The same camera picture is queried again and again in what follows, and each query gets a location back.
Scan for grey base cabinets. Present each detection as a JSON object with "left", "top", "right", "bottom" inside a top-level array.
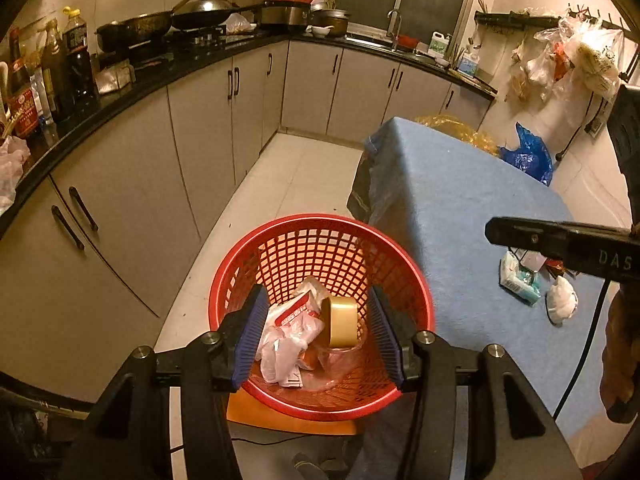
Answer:
[{"left": 0, "top": 40, "right": 493, "bottom": 403}]

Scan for orange wooden stool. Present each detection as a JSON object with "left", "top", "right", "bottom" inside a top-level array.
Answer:
[{"left": 226, "top": 387, "right": 363, "bottom": 436}]

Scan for black wok with steel lid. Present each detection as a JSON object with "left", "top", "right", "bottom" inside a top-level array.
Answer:
[{"left": 172, "top": 0, "right": 266, "bottom": 31}]

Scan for hanging bag of dried goods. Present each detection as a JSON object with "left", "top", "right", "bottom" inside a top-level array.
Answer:
[{"left": 510, "top": 40, "right": 556, "bottom": 106}]

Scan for steel kitchen faucet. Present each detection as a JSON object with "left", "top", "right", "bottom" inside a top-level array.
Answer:
[{"left": 387, "top": 9, "right": 403, "bottom": 51}]

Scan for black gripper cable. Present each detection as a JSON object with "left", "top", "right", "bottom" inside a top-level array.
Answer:
[{"left": 552, "top": 277, "right": 612, "bottom": 417}]

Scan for person's right hand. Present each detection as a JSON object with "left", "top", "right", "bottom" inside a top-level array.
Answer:
[{"left": 600, "top": 287, "right": 640, "bottom": 423}]

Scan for white green tissue packet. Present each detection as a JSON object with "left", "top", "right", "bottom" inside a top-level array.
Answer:
[{"left": 499, "top": 252, "right": 543, "bottom": 307}]

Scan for crumpled white tissue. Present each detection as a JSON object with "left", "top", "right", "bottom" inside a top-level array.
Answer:
[{"left": 546, "top": 275, "right": 580, "bottom": 325}]

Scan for red white packet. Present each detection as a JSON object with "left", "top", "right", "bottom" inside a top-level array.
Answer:
[{"left": 267, "top": 277, "right": 331, "bottom": 333}]

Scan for gas stove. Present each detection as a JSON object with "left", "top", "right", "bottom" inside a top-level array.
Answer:
[{"left": 170, "top": 27, "right": 231, "bottom": 48}]

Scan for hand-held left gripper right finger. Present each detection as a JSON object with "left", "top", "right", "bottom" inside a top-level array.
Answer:
[{"left": 370, "top": 285, "right": 586, "bottom": 480}]

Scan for black kitchen counter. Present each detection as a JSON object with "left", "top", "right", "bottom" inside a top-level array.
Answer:
[{"left": 0, "top": 30, "right": 498, "bottom": 238}]

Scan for crumpled white plastic bag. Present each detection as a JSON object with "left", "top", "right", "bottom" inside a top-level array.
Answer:
[{"left": 0, "top": 135, "right": 31, "bottom": 216}]

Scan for shiny red foil wrapper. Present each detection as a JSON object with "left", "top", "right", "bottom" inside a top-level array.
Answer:
[{"left": 542, "top": 256, "right": 576, "bottom": 278}]

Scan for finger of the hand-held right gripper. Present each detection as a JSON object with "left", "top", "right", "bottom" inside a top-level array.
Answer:
[{"left": 485, "top": 216, "right": 583, "bottom": 273}]

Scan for thin black floor cable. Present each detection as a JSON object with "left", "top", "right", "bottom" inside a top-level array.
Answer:
[{"left": 170, "top": 432, "right": 321, "bottom": 453}]

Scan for brown lidded pot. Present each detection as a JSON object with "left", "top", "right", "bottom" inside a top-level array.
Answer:
[{"left": 312, "top": 7, "right": 351, "bottom": 38}]

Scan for blue plastic bag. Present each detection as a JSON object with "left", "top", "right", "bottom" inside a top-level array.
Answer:
[{"left": 500, "top": 121, "right": 555, "bottom": 187}]

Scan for white plastic bag in basket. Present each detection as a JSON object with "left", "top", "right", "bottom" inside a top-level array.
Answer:
[{"left": 257, "top": 310, "right": 326, "bottom": 387}]

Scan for open black wok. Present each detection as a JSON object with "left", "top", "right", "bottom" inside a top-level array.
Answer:
[{"left": 95, "top": 12, "right": 173, "bottom": 53}]

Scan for crumpled silver foil bag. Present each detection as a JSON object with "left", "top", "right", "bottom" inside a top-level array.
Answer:
[{"left": 95, "top": 60, "right": 136, "bottom": 95}]

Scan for clear bag on counter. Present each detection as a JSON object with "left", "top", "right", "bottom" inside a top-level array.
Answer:
[{"left": 225, "top": 12, "right": 256, "bottom": 35}]

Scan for red plastic basket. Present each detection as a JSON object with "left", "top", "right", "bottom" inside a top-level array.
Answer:
[{"left": 209, "top": 214, "right": 436, "bottom": 422}]

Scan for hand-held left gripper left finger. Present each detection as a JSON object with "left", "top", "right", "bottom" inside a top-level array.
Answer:
[{"left": 57, "top": 284, "right": 271, "bottom": 480}]

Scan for black wall power cable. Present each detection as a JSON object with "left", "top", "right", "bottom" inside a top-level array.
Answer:
[{"left": 555, "top": 95, "right": 597, "bottom": 162}]

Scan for black wall hook rack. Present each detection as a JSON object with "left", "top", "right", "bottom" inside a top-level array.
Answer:
[{"left": 475, "top": 7, "right": 631, "bottom": 31}]

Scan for steel cooking pot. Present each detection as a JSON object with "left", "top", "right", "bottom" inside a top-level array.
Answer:
[{"left": 257, "top": 1, "right": 311, "bottom": 28}]

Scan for dark sauce bottle yellow cap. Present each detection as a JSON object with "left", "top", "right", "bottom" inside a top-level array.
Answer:
[{"left": 62, "top": 6, "right": 98, "bottom": 106}]

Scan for yellow plastic bag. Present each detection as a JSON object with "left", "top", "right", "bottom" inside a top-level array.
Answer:
[{"left": 415, "top": 114, "right": 501, "bottom": 157}]

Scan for amber oil bottle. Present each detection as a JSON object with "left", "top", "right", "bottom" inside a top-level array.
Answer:
[{"left": 40, "top": 19, "right": 71, "bottom": 121}]

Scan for dark bottle with red label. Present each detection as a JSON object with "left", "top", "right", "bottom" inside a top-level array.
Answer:
[{"left": 7, "top": 27, "right": 43, "bottom": 138}]

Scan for hanging plastic bags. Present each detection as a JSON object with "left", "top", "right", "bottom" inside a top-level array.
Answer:
[{"left": 560, "top": 15, "right": 623, "bottom": 100}]

